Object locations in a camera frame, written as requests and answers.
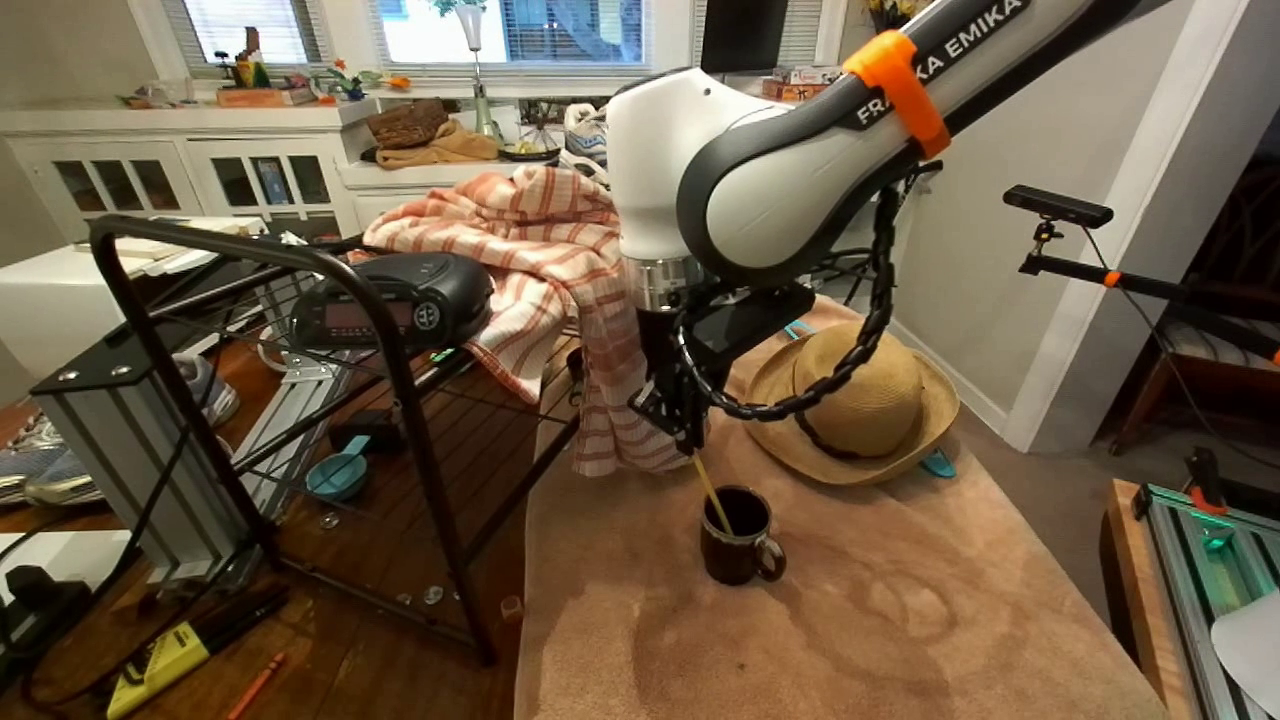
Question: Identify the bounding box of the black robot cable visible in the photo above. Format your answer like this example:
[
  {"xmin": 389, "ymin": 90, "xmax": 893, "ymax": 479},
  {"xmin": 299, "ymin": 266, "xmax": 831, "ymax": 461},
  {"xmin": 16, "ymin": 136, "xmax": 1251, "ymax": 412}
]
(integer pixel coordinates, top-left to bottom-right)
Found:
[{"xmin": 669, "ymin": 173, "xmax": 911, "ymax": 427}]

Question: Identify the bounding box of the beige blanket table cover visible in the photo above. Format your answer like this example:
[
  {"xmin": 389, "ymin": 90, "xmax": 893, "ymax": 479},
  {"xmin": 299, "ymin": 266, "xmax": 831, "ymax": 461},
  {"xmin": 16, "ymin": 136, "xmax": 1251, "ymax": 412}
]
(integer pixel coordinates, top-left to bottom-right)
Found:
[{"xmin": 508, "ymin": 296, "xmax": 1176, "ymax": 720}]

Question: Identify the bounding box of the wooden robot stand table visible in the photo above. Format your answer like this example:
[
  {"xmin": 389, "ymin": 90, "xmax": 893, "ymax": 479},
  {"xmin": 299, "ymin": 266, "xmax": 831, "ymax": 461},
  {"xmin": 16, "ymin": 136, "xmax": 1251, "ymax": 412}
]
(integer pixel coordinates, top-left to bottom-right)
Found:
[{"xmin": 1098, "ymin": 476, "xmax": 1280, "ymax": 720}]

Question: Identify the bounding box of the aluminium rail base frame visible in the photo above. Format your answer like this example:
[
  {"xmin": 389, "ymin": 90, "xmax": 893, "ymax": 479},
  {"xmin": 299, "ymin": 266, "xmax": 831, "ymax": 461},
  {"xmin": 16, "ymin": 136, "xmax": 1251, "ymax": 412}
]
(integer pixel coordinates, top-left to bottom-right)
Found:
[{"xmin": 1141, "ymin": 479, "xmax": 1280, "ymax": 720}]

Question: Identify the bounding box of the grey white sneaker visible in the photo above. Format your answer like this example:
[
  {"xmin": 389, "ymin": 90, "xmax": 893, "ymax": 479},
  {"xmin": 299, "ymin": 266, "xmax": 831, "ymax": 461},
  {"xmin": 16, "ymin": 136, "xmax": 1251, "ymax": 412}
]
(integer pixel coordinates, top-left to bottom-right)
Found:
[{"xmin": 0, "ymin": 410, "xmax": 113, "ymax": 518}]

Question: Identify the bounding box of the red white striped towel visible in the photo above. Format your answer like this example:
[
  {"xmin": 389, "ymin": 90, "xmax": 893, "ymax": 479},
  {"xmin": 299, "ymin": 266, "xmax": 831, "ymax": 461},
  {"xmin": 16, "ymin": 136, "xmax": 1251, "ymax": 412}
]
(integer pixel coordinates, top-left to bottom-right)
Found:
[{"xmin": 358, "ymin": 163, "xmax": 700, "ymax": 484}]

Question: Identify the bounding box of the red marker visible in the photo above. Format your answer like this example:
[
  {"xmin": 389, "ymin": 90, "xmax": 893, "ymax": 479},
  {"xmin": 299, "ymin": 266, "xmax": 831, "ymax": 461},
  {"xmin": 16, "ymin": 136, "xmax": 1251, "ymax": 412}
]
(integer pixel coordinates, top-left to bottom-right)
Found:
[{"xmin": 220, "ymin": 648, "xmax": 291, "ymax": 720}]

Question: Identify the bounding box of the blue bowl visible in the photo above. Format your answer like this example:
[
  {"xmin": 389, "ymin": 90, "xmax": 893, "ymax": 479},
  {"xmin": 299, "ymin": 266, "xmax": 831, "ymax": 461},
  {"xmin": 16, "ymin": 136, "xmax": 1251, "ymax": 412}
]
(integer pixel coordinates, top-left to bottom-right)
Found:
[{"xmin": 299, "ymin": 431, "xmax": 379, "ymax": 509}]

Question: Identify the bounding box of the yellow pencil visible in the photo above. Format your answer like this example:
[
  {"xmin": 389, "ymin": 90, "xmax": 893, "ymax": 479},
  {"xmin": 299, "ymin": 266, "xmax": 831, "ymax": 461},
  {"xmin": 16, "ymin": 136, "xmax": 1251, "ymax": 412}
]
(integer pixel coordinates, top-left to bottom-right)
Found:
[{"xmin": 688, "ymin": 449, "xmax": 739, "ymax": 541}]

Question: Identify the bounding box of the orange cable strap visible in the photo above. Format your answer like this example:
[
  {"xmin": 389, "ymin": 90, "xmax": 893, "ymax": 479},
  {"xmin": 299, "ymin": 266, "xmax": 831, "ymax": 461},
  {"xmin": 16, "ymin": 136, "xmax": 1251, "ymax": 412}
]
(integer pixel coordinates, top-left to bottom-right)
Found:
[{"xmin": 839, "ymin": 29, "xmax": 958, "ymax": 163}]

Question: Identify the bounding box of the black metal shoe rack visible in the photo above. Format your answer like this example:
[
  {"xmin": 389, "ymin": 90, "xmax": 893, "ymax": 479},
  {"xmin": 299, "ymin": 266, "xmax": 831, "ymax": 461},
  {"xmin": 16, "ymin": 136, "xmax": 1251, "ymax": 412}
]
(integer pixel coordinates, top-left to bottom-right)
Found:
[{"xmin": 26, "ymin": 214, "xmax": 590, "ymax": 671}]

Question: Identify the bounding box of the black stereo camera bar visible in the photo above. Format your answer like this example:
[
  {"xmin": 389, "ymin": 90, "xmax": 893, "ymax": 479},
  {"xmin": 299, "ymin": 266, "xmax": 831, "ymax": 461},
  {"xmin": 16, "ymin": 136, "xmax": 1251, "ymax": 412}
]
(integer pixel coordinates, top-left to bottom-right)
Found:
[{"xmin": 1000, "ymin": 180, "xmax": 1120, "ymax": 231}]

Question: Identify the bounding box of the tan straw hat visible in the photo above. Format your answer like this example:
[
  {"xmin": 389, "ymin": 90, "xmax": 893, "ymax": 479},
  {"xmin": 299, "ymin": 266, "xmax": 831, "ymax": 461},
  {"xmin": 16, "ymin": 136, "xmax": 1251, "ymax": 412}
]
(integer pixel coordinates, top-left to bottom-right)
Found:
[{"xmin": 724, "ymin": 318, "xmax": 964, "ymax": 492}]

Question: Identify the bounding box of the yellow black tool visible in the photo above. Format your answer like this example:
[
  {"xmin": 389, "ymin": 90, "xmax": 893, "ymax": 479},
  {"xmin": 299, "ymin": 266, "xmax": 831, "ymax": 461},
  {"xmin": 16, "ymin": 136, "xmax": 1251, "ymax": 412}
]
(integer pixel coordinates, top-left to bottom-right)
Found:
[{"xmin": 103, "ymin": 615, "xmax": 220, "ymax": 720}]

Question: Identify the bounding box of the white glass door cabinet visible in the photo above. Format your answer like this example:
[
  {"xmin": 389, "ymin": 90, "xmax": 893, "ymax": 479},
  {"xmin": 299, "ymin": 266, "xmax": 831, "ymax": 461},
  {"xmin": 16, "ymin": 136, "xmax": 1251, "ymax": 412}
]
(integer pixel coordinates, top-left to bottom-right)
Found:
[{"xmin": 0, "ymin": 106, "xmax": 369, "ymax": 251}]

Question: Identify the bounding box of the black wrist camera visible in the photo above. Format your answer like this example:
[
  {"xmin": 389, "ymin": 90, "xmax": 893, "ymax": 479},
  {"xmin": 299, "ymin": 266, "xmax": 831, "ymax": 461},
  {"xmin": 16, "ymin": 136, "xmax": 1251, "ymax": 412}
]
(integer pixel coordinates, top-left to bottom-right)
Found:
[{"xmin": 683, "ymin": 282, "xmax": 821, "ymax": 396}]

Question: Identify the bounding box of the brown wicker basket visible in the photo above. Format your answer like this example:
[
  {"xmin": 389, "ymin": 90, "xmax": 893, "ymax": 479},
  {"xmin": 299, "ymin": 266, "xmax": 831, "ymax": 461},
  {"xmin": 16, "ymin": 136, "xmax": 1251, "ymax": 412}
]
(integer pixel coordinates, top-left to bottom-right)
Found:
[{"xmin": 364, "ymin": 95, "xmax": 452, "ymax": 151}]

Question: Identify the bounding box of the grey translucent box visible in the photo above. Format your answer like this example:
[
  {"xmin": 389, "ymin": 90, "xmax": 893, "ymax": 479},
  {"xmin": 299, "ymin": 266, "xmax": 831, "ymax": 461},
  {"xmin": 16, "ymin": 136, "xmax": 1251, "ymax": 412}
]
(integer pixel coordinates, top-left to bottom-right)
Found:
[{"xmin": 26, "ymin": 347, "xmax": 270, "ymax": 594}]

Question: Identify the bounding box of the brown cup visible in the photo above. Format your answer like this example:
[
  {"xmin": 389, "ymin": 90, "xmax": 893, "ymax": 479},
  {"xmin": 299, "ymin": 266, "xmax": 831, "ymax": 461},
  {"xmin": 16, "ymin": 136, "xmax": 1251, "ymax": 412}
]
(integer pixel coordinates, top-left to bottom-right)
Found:
[{"xmin": 696, "ymin": 484, "xmax": 791, "ymax": 594}]

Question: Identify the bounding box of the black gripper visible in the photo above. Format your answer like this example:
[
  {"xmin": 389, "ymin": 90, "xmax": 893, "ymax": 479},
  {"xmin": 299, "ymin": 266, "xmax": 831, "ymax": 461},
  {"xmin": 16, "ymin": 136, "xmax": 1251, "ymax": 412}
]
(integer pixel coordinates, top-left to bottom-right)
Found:
[{"xmin": 629, "ymin": 304, "xmax": 711, "ymax": 461}]

